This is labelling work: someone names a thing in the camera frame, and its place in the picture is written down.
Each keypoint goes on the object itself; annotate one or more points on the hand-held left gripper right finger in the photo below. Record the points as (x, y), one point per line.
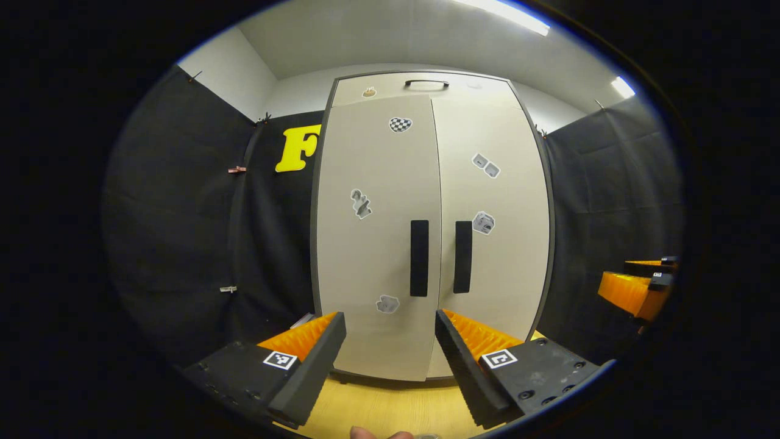
(463, 372)

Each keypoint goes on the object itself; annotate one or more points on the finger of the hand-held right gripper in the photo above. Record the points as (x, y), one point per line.
(631, 292)
(655, 266)

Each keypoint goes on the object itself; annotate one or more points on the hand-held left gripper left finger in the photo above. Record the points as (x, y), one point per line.
(311, 372)

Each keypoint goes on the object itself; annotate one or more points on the white cabinet door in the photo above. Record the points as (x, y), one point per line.
(506, 274)
(365, 262)

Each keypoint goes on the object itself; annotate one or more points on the white and grey cabinet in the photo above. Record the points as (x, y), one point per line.
(313, 244)

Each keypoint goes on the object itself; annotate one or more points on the beige cabinet drawer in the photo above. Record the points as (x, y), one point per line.
(390, 85)

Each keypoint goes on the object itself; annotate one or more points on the short ceiling light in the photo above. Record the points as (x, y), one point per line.
(623, 87)

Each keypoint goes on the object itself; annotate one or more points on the black backdrop cloth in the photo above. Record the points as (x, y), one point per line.
(170, 213)

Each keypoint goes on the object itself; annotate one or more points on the long ceiling light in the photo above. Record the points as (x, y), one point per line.
(506, 15)

